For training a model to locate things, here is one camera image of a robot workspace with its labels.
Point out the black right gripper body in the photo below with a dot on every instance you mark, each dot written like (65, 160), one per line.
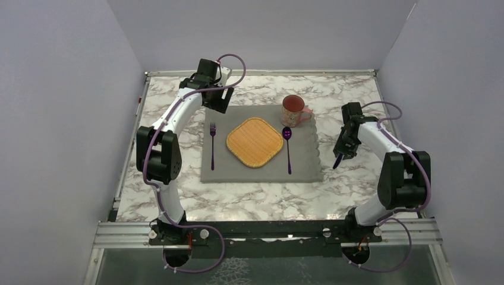
(346, 145)

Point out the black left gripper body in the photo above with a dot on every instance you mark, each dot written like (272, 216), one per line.
(216, 102)

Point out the purple iridescent knife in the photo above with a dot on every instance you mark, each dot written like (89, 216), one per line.
(338, 160)

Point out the purple iridescent fork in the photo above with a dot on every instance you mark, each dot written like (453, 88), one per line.
(212, 134)

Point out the grey scalloped cloth placemat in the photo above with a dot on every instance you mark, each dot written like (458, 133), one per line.
(304, 149)

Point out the woven yellow wicker tray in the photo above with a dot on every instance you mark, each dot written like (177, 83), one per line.
(254, 142)

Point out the purple iridescent spoon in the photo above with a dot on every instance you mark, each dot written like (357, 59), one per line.
(287, 134)

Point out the pink patterned cup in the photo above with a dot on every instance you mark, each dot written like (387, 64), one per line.
(294, 111)

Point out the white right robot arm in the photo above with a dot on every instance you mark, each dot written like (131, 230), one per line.
(404, 181)

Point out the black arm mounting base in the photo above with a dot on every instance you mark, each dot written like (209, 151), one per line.
(261, 239)

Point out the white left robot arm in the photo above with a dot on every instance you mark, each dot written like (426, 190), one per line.
(158, 153)

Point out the aluminium table frame rail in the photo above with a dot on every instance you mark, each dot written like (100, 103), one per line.
(115, 235)

